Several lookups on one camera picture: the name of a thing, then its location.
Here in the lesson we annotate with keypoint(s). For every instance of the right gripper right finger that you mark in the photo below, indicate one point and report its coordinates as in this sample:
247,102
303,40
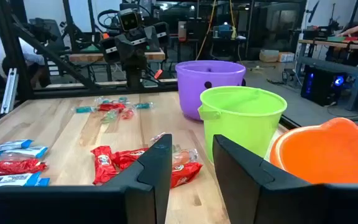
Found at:
275,202

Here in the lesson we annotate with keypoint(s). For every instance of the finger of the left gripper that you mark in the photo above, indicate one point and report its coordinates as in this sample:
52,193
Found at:
110,49
163,34

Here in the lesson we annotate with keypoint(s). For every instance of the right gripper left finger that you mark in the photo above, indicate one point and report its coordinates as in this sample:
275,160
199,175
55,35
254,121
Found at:
135,202

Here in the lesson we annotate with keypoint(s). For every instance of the red candy bar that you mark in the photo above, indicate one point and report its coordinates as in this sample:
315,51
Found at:
104,166
110,107
126,157
14,166
186,174

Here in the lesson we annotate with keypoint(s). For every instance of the teal candy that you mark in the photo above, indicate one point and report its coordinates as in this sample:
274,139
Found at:
102,100
123,100
143,105
85,109

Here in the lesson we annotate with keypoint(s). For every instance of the orange candy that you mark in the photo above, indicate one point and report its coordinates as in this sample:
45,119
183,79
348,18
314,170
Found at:
183,157

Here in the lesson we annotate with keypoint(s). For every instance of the green candy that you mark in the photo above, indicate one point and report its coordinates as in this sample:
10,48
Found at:
110,116

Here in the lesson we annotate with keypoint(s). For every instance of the red candy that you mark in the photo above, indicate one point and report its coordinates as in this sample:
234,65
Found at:
127,114

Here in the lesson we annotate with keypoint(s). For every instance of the blue white candy bar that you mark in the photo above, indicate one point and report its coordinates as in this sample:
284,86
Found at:
8,181
30,152
8,145

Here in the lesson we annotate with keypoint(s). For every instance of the purple halloween bucket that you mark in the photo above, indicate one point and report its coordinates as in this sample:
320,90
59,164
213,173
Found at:
197,93

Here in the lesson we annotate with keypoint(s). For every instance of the orange halloween bucket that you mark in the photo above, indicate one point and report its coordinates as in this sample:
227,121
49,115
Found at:
328,155

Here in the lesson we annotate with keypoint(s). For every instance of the green halloween bucket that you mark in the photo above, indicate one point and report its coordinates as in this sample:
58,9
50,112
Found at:
244,130

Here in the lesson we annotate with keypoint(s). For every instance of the wooden workbench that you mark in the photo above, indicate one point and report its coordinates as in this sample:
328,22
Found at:
85,57

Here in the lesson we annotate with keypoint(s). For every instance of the blue equipment box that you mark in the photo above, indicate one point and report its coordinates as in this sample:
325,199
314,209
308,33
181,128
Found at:
225,31

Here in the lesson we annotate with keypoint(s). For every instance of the silver aluminium extrusion piece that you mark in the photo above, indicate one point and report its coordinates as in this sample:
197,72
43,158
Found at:
10,90

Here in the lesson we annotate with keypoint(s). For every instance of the cardboard box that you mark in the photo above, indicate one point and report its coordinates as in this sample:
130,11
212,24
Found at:
269,56
286,57

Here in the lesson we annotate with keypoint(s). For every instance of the black computer tower blue light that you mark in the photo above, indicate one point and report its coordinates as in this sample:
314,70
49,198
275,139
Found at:
319,87

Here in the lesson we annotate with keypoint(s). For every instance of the wooden table grey legs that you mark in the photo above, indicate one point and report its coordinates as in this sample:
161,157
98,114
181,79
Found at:
322,43

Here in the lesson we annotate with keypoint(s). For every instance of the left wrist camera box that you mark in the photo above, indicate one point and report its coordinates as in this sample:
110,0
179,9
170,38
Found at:
130,21

